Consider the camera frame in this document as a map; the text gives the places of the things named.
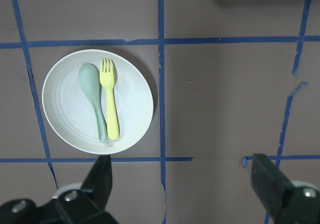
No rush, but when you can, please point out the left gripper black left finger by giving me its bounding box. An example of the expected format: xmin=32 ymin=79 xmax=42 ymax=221
xmin=80 ymin=155 xmax=112 ymax=210

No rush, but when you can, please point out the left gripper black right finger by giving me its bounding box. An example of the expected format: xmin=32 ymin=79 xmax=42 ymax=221
xmin=250 ymin=154 xmax=295 ymax=213

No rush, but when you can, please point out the yellow plastic fork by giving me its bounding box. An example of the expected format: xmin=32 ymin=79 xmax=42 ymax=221
xmin=99 ymin=58 xmax=120 ymax=140

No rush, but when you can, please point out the pale green spoon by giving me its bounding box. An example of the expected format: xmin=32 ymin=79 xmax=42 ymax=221
xmin=78 ymin=63 xmax=107 ymax=142

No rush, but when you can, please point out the white round plate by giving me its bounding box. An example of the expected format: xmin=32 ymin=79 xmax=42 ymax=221
xmin=42 ymin=50 xmax=154 ymax=155

